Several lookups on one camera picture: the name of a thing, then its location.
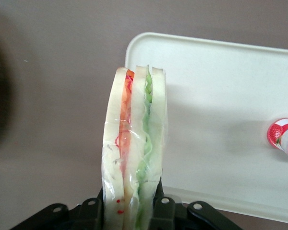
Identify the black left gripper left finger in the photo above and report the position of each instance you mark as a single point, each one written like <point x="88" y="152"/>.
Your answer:
<point x="91" y="213"/>

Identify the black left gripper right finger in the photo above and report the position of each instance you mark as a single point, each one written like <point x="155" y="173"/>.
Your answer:
<point x="164" y="213"/>

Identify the triangle sandwich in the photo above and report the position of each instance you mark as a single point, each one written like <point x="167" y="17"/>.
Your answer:
<point x="134" y="143"/>

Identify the cream plastic tray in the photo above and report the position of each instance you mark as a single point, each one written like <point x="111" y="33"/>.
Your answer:
<point x="218" y="107"/>

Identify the strawberry yogurt drink bottle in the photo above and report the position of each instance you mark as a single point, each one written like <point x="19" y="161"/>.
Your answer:
<point x="284" y="137"/>

